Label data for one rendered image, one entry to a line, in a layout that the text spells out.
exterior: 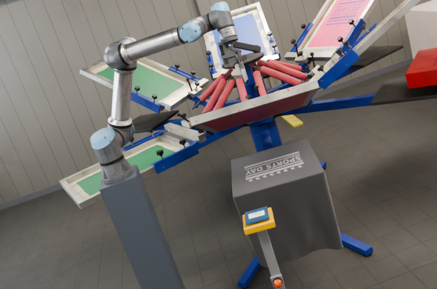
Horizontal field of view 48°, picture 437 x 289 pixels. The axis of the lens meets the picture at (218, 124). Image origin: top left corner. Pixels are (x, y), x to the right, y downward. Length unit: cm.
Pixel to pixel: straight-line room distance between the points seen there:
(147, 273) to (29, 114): 419
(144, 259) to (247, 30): 267
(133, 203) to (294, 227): 78
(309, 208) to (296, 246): 21
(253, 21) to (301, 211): 257
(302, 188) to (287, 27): 427
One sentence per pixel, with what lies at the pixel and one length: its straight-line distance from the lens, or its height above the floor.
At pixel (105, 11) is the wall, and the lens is 614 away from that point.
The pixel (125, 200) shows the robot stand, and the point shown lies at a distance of 234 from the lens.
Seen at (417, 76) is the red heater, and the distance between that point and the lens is 295.
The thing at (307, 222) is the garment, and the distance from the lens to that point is 245.
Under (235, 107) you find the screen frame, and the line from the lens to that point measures 216.
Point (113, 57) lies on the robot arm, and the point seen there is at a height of 175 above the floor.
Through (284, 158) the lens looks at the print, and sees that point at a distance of 259.
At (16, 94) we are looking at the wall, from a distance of 640.
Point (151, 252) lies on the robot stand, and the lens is 246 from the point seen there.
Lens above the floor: 195
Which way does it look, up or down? 17 degrees down
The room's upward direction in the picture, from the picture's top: 18 degrees counter-clockwise
